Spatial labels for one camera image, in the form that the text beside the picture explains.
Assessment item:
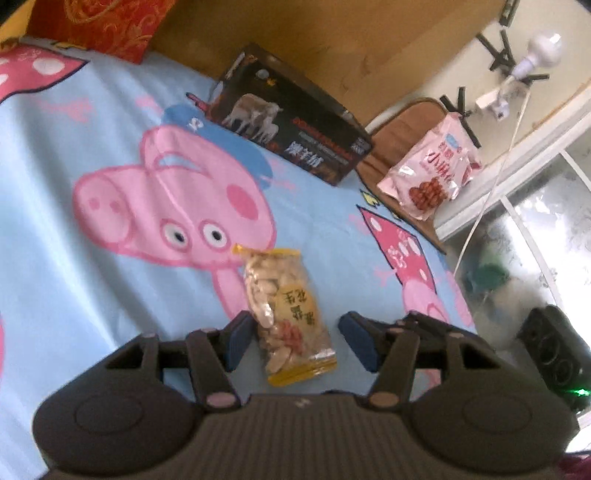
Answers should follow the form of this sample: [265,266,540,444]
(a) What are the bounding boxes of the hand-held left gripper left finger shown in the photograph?
[106,313,256,411]

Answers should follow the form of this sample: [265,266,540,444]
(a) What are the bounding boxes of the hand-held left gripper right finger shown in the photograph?
[338,311,497,409]

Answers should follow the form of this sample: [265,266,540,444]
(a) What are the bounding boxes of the yellow peanut packet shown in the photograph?
[232,244,338,387]

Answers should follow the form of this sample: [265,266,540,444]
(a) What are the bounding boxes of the green round object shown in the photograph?
[465,263,500,292]

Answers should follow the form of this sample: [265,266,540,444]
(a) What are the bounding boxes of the blue pink cartoon blanket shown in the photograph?
[0,34,481,480]

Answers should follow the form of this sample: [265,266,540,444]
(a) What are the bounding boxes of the pink snack bag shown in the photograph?
[377,113,484,221]

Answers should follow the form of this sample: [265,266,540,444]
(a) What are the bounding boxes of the black speaker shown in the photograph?
[516,305,591,412]

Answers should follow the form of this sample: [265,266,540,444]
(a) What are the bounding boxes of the brown seat cushion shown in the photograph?
[355,98,468,206]

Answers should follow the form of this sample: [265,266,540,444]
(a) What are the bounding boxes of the black printed cardboard box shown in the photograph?
[209,44,375,186]

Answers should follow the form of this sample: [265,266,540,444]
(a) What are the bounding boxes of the wooden headboard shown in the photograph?
[148,0,509,129]

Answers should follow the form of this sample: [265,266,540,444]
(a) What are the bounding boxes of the white bulb-shaped lamp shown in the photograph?
[475,31,565,121]

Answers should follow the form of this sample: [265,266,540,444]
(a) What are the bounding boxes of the red gift bag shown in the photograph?
[27,0,178,64]

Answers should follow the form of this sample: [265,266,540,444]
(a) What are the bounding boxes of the white cable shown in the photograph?
[454,99,532,274]

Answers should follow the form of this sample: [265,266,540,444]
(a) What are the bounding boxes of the white window frame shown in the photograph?
[434,88,591,324]

